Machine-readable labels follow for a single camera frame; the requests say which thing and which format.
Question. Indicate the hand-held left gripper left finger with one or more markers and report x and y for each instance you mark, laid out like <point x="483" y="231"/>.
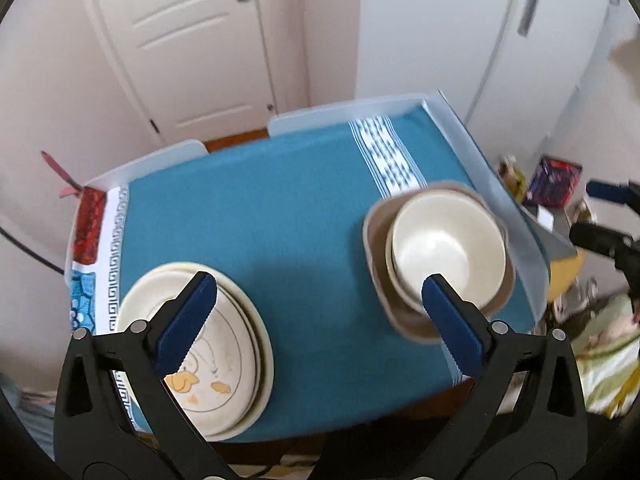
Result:
<point x="185" y="325"/>

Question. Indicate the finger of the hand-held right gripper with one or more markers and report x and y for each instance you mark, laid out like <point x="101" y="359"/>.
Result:
<point x="607" y="191"/>
<point x="600" y="240"/>

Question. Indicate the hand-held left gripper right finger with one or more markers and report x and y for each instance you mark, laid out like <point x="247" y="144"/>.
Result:
<point x="450" y="325"/>

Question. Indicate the pink square bowl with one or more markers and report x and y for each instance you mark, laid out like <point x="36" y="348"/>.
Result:
<point x="410" y="327"/>

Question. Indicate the plain white plate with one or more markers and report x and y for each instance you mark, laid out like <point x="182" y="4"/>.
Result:
<point x="253" y="332"/>

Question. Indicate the cream round bowl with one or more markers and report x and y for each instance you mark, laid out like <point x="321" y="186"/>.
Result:
<point x="445" y="240"/>

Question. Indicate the large cream plate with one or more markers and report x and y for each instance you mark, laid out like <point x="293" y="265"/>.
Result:
<point x="267" y="375"/>

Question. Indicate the dark red box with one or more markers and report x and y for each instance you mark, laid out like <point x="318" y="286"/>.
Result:
<point x="555" y="182"/>

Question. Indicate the yellow green bedding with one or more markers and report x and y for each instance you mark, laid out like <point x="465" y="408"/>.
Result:
<point x="610" y="360"/>

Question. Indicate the blue tablecloth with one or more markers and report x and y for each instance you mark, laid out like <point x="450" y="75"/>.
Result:
<point x="300" y="220"/>

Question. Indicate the pink stick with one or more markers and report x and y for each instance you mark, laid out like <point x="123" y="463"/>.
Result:
<point x="62" y="175"/>

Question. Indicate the door hinge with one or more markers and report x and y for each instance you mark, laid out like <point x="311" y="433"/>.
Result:
<point x="154" y="125"/>

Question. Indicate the white refrigerator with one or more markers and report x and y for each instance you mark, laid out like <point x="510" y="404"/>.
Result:
<point x="440" y="30"/>

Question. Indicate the white door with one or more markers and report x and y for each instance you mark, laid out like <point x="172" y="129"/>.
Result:
<point x="190" y="60"/>

